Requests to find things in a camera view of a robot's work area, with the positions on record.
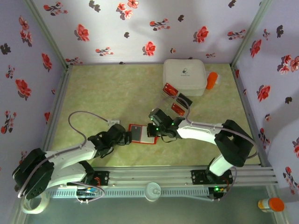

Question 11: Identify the red card holder wallet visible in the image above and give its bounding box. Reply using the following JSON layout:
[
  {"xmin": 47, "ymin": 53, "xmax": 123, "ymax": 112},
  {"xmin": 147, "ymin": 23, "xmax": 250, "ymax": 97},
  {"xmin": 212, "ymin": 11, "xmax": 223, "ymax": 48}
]
[{"xmin": 128, "ymin": 123, "xmax": 159, "ymax": 146}]

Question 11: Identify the dark grey credit card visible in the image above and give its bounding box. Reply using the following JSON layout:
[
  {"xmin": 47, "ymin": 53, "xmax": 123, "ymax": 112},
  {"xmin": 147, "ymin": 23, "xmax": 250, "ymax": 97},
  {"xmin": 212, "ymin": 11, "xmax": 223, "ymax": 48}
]
[{"xmin": 130, "ymin": 125, "xmax": 142, "ymax": 142}]

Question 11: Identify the red credit card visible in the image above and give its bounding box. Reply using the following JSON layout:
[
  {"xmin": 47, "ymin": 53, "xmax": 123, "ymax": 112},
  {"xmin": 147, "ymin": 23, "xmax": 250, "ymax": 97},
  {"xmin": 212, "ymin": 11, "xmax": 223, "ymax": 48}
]
[
  {"xmin": 162, "ymin": 83, "xmax": 179, "ymax": 97},
  {"xmin": 171, "ymin": 102, "xmax": 187, "ymax": 117}
]

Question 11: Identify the clear acrylic card stand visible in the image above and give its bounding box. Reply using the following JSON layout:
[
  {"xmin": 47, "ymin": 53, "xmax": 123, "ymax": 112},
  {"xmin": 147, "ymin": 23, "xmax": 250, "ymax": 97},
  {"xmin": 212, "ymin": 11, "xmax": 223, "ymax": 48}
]
[{"xmin": 160, "ymin": 83, "xmax": 194, "ymax": 117}]

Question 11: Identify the dark credit card white spot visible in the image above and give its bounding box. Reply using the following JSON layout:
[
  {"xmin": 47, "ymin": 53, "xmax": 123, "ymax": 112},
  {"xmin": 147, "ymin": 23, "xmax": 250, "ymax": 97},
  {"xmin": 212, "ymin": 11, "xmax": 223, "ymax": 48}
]
[{"xmin": 175, "ymin": 92, "xmax": 193, "ymax": 108}]

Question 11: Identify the white plastic storage box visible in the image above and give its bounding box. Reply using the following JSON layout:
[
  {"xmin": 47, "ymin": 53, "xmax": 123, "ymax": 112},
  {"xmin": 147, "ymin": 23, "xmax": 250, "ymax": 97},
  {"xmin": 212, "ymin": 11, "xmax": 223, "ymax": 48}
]
[{"xmin": 163, "ymin": 58, "xmax": 208, "ymax": 97}]

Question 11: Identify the orange plastic bottle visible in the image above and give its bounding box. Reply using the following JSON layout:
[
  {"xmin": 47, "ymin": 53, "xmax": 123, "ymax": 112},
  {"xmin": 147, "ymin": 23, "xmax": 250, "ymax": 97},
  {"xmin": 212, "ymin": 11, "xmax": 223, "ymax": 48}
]
[{"xmin": 205, "ymin": 71, "xmax": 219, "ymax": 91}]

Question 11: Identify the clear tape roll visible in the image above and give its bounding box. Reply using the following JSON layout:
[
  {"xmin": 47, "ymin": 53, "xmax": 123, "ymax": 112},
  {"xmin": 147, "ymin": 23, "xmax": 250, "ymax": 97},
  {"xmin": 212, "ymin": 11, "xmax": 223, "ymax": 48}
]
[{"xmin": 20, "ymin": 194, "xmax": 50, "ymax": 215}]

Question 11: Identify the amber bottle orange cap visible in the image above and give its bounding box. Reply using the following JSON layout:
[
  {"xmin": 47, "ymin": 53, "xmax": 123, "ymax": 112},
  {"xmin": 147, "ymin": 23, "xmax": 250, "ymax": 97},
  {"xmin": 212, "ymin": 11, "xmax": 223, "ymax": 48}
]
[{"xmin": 257, "ymin": 197, "xmax": 285, "ymax": 213}]

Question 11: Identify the right arm lavender cable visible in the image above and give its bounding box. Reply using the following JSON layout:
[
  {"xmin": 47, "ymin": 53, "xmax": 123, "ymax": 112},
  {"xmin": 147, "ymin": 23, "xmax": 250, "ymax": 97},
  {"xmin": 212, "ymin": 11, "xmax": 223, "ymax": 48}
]
[{"xmin": 153, "ymin": 96, "xmax": 257, "ymax": 203}]

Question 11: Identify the arm lavender cable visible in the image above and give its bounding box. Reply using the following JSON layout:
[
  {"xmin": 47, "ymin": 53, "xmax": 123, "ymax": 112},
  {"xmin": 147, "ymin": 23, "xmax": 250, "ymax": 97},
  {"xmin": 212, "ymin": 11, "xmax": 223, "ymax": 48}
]
[
  {"xmin": 153, "ymin": 96, "xmax": 257, "ymax": 203},
  {"xmin": 17, "ymin": 111, "xmax": 110, "ymax": 204}
]

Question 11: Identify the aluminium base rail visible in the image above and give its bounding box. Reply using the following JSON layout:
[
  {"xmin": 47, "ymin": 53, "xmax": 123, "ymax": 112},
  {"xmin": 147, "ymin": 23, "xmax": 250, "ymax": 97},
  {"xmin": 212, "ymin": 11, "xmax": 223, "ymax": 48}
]
[{"xmin": 22, "ymin": 165, "xmax": 279, "ymax": 187}]

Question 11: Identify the left arm lavender cable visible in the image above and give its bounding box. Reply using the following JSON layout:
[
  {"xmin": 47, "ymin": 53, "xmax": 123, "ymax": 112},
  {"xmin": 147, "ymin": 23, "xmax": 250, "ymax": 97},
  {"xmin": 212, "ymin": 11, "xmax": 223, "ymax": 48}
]
[{"xmin": 17, "ymin": 111, "xmax": 110, "ymax": 204}]

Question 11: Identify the grey slotted cable duct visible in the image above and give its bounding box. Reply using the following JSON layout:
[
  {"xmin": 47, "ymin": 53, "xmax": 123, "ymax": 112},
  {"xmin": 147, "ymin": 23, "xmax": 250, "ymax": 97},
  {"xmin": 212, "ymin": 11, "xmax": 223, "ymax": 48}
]
[{"xmin": 48, "ymin": 188, "xmax": 210, "ymax": 199}]

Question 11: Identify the aluminium frame corner post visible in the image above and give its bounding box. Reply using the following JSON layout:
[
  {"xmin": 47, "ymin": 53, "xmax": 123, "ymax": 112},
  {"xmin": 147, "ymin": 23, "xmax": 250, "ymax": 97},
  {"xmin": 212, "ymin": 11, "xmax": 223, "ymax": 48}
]
[
  {"xmin": 23, "ymin": 0, "xmax": 71, "ymax": 70},
  {"xmin": 230, "ymin": 0, "xmax": 274, "ymax": 69}
]

